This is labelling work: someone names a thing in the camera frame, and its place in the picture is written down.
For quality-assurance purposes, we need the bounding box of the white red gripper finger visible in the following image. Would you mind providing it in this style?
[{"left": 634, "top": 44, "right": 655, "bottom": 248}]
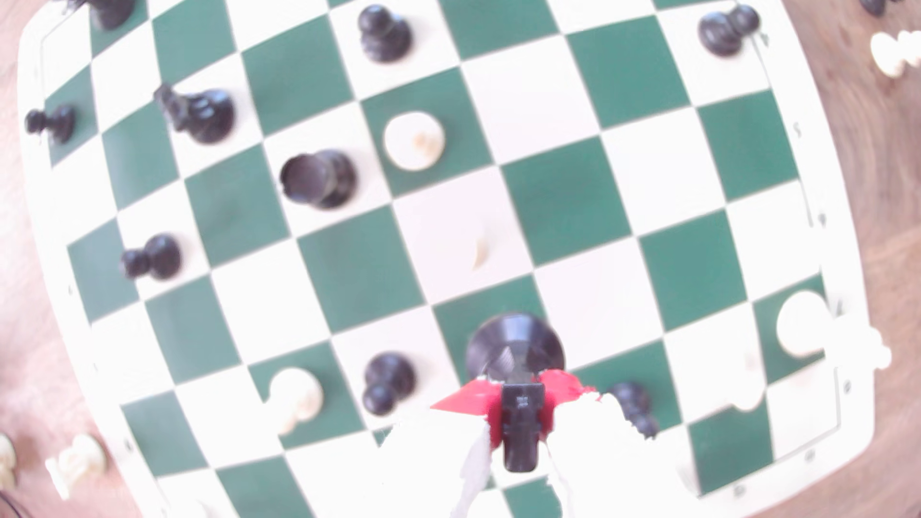
[
  {"left": 367, "top": 380, "right": 502, "bottom": 518},
  {"left": 540, "top": 369, "right": 702, "bottom": 518}
]

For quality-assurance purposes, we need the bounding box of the black chess knight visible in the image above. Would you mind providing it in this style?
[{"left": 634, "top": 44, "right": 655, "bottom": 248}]
[
  {"left": 153, "top": 82, "right": 236, "bottom": 145},
  {"left": 465, "top": 312, "right": 567, "bottom": 473}
]

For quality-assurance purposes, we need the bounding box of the black chess pawn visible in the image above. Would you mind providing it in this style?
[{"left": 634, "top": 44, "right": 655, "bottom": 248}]
[
  {"left": 24, "top": 104, "right": 77, "bottom": 145},
  {"left": 697, "top": 3, "right": 761, "bottom": 59},
  {"left": 606, "top": 381, "right": 660, "bottom": 440},
  {"left": 120, "top": 234, "right": 183, "bottom": 282},
  {"left": 357, "top": 3, "right": 414, "bottom": 63},
  {"left": 362, "top": 351, "right": 417, "bottom": 417}
]

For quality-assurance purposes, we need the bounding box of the white chess pawn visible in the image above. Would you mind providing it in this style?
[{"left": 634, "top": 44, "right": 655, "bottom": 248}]
[
  {"left": 870, "top": 30, "right": 921, "bottom": 79},
  {"left": 723, "top": 353, "right": 767, "bottom": 412},
  {"left": 268, "top": 367, "right": 325, "bottom": 436},
  {"left": 382, "top": 111, "right": 446, "bottom": 172}
]

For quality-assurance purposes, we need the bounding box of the white chess rook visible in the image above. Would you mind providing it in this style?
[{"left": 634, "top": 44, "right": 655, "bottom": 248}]
[{"left": 442, "top": 219, "right": 497, "bottom": 274}]

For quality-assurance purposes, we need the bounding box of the white chess bishop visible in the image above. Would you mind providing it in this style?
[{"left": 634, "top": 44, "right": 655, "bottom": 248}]
[{"left": 776, "top": 290, "right": 893, "bottom": 371}]

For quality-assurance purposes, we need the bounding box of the green white chess mat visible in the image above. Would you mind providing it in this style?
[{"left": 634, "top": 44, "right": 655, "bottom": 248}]
[{"left": 18, "top": 0, "right": 875, "bottom": 518}]

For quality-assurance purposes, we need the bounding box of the white chess knight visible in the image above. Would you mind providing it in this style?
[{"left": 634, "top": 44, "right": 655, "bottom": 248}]
[{"left": 45, "top": 434, "right": 109, "bottom": 501}]

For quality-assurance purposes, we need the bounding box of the black chess king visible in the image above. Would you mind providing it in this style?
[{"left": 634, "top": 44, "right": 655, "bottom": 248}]
[{"left": 68, "top": 0, "right": 138, "bottom": 31}]

